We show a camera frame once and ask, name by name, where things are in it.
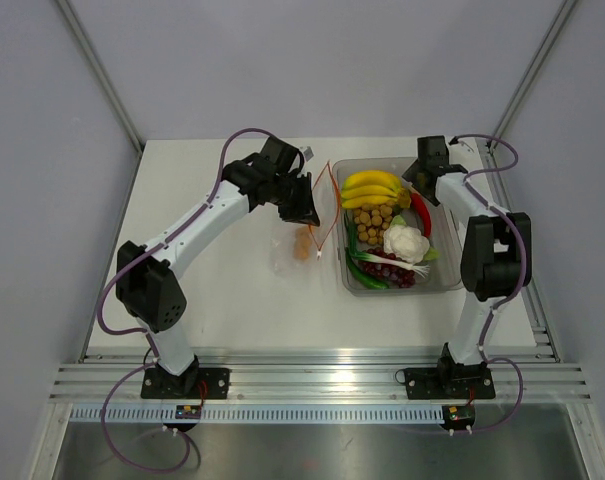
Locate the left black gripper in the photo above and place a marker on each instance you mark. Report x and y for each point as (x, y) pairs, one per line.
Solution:
(305, 211)

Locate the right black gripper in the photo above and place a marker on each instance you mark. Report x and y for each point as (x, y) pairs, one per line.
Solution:
(412, 175)

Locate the orange yellow pepper cluster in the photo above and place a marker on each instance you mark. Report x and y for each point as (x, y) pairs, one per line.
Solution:
(302, 243)

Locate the clear zip top bag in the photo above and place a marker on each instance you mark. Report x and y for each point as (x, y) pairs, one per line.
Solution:
(326, 197)

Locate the yellow banana bunch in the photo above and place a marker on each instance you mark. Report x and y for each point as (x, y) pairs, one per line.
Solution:
(369, 187)

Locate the white cauliflower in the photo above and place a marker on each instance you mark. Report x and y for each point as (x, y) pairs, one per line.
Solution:
(406, 243)

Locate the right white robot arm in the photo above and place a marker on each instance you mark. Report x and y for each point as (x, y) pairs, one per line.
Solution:
(495, 266)

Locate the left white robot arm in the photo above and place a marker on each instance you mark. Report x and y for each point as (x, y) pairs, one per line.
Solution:
(148, 276)

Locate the clear plastic food bin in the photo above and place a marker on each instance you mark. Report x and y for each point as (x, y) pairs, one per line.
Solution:
(444, 264)

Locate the red chili pepper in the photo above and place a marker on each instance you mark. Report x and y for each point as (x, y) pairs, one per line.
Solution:
(421, 209)

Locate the brown longan cluster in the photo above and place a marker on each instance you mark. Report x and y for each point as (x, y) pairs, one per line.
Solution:
(372, 221)

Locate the green chili pepper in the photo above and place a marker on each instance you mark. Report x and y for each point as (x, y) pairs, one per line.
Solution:
(363, 278)

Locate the red grape bunch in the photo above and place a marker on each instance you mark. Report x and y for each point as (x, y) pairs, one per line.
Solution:
(392, 276)

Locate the left small circuit board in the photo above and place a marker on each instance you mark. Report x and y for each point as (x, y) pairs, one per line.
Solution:
(188, 412)

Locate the small circuit board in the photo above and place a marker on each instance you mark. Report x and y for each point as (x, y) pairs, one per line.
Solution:
(188, 412)
(459, 414)

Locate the right small circuit board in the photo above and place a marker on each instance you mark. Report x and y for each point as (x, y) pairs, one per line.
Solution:
(459, 414)

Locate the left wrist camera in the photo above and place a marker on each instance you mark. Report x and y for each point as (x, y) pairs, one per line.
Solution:
(307, 153)

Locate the aluminium rail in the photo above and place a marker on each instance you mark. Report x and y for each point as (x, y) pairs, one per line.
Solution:
(321, 376)

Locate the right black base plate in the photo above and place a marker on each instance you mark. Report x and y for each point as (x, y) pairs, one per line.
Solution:
(448, 383)

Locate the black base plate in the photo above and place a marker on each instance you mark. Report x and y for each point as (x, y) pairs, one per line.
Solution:
(195, 383)
(448, 383)

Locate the right frame post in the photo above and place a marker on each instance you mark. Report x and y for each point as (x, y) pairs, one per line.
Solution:
(538, 60)

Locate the frame post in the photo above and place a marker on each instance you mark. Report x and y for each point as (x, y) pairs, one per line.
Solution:
(96, 67)
(538, 60)

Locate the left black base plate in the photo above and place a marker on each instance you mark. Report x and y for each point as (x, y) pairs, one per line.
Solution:
(195, 383)

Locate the white slotted cable duct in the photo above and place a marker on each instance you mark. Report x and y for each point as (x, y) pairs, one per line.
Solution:
(265, 414)

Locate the left frame post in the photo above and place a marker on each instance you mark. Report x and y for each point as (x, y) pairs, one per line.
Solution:
(96, 67)

